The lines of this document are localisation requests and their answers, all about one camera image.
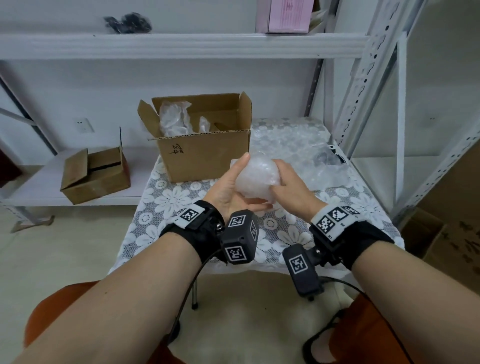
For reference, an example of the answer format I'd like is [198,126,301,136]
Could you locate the person's right hand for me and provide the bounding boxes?
[269,158,328,223]

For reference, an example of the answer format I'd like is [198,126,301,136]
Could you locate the person's left hand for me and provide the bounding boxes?
[202,151,275,222]

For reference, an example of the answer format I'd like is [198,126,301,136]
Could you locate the milky white bubble wrap sheet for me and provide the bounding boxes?
[230,151,282,203]

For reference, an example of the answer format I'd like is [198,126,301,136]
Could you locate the clear bubble wrap heap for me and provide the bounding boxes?
[249,116,352,192]

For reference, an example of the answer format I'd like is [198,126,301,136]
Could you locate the large-bubble clear bubble wrap sheet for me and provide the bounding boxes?
[158,100,194,137]

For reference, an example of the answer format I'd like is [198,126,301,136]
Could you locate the person's left forearm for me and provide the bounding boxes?
[11,232,203,364]

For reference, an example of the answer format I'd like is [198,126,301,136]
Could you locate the person's right forearm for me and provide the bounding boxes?
[351,239,480,364]

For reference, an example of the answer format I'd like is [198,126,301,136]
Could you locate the small brown cardboard box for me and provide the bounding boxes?
[59,127,131,206]

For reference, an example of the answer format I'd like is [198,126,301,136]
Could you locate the large brown cardboard carton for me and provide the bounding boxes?
[401,142,480,293]

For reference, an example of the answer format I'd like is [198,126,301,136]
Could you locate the pink box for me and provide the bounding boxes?
[255,0,327,35]

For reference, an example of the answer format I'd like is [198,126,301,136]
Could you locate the black left wristband with markers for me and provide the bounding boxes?
[159,199,226,263]

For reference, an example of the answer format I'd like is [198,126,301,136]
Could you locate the black wristband with markers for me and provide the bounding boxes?
[309,204,395,271]
[159,199,226,263]

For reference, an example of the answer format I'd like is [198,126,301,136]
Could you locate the white floral lace tablecloth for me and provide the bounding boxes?
[108,118,406,277]

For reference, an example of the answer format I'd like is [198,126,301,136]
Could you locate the black right wristband with markers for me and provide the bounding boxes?
[309,204,395,271]

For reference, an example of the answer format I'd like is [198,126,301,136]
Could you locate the white metal shelving rack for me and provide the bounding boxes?
[0,0,428,233]
[350,31,480,226]

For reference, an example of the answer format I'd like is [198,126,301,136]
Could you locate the black sandal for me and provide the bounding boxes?
[301,307,348,364]
[166,318,182,344]

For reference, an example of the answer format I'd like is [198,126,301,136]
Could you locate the orange trousers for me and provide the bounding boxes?
[24,281,413,364]

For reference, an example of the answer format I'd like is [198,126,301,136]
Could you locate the black crumpled plastic bundle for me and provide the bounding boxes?
[103,12,153,35]

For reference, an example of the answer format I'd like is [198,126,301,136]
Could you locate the brown wooden door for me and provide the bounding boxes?
[0,148,22,188]

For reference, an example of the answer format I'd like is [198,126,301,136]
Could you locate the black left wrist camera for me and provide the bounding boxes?
[220,209,260,266]

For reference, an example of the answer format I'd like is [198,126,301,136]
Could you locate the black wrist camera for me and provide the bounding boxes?
[281,243,325,298]
[220,209,260,266]

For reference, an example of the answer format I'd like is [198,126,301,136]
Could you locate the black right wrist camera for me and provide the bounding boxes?
[281,243,325,298]

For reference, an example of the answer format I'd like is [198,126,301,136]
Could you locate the black right camera cable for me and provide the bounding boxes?
[318,275,413,364]

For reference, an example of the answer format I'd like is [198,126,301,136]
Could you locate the black camera cable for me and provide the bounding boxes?
[164,249,222,346]
[318,275,413,364]

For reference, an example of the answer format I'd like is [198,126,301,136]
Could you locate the black left camera cable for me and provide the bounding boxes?
[164,249,222,346]

